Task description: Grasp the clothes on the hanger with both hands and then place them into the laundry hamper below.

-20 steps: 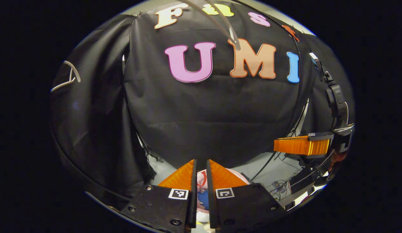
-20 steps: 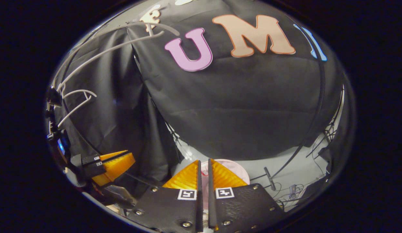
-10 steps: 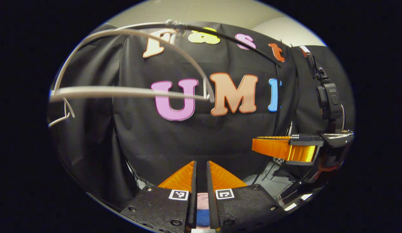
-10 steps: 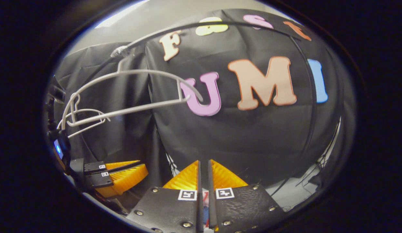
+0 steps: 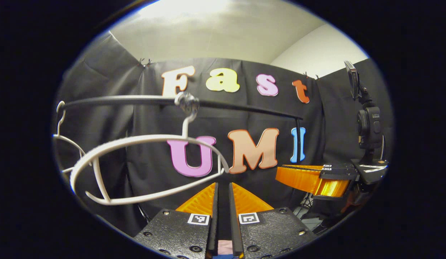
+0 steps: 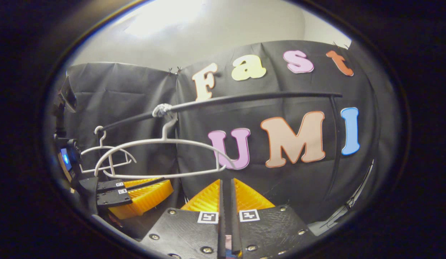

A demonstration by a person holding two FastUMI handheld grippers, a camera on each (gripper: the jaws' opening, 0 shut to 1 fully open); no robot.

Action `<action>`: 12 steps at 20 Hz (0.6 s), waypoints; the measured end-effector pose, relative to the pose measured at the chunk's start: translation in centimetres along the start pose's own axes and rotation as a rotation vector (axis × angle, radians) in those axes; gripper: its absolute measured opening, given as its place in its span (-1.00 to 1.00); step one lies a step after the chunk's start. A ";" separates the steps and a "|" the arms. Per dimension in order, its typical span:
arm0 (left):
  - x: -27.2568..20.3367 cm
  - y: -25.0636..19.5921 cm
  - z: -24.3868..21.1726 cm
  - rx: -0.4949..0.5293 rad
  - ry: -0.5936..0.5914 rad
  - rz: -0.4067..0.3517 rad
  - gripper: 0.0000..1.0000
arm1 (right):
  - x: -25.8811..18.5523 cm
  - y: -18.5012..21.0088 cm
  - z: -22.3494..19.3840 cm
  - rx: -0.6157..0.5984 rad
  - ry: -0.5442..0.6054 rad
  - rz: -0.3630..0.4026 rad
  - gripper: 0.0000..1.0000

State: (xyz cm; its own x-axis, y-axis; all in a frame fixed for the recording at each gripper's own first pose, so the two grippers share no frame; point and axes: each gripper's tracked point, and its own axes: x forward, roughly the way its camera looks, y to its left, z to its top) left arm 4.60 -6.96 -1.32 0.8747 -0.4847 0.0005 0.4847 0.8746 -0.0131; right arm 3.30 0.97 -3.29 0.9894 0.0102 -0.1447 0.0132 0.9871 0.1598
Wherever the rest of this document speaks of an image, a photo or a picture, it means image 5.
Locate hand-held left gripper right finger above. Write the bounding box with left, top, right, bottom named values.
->
left=228, top=182, right=317, bottom=259

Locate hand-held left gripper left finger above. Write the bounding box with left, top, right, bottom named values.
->
left=134, top=182, right=219, bottom=259

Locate black clothes rack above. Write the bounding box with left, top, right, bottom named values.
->
left=59, top=94, right=304, bottom=164

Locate white hanger with tape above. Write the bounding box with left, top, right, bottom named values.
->
left=70, top=104, right=230, bottom=206

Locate white plastic hanger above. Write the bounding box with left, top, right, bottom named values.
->
left=52, top=101, right=92, bottom=175

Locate black tripod stand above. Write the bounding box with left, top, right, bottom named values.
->
left=294, top=194, right=317, bottom=217

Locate black backdrop cloth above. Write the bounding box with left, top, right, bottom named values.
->
left=54, top=31, right=394, bottom=238

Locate clear tape wad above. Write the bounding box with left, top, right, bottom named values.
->
left=174, top=92, right=201, bottom=116

